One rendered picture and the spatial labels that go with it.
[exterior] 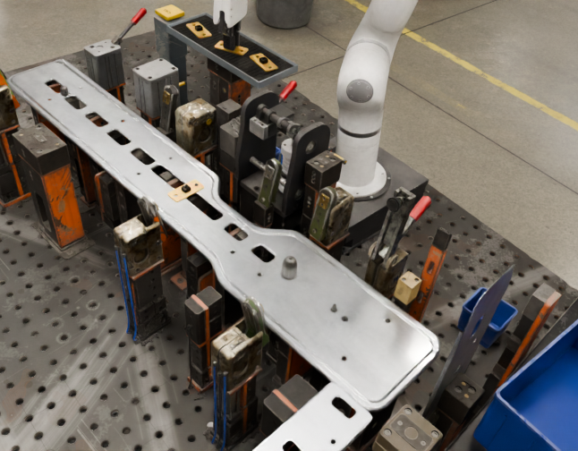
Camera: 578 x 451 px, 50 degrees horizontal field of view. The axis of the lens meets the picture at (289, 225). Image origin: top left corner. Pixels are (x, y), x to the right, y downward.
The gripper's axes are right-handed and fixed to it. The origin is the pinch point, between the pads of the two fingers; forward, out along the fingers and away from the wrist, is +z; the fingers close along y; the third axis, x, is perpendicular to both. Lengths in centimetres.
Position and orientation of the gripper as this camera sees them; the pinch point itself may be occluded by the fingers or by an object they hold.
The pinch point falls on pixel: (231, 39)
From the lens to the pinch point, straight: 166.8
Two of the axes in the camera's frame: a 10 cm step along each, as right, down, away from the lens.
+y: -4.1, 6.1, -6.8
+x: 9.1, 3.3, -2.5
